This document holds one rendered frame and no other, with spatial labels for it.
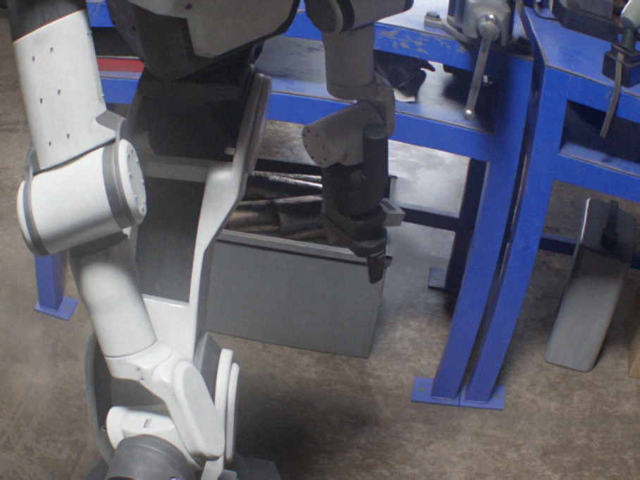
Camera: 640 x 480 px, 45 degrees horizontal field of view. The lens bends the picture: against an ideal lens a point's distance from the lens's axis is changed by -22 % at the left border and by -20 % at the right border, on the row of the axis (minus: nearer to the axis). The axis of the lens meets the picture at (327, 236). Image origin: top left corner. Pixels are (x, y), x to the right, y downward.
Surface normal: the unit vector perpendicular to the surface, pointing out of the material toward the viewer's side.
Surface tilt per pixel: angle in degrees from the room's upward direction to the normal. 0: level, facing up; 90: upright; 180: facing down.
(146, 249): 58
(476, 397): 90
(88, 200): 68
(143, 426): 25
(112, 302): 76
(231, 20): 106
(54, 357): 0
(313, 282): 90
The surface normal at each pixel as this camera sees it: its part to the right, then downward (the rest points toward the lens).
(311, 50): 0.12, -0.84
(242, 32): 0.59, 0.69
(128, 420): -0.31, -0.84
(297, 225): 0.39, 0.22
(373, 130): -0.03, -0.70
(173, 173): -0.11, 0.90
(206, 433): 0.94, -0.19
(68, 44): 0.68, 0.06
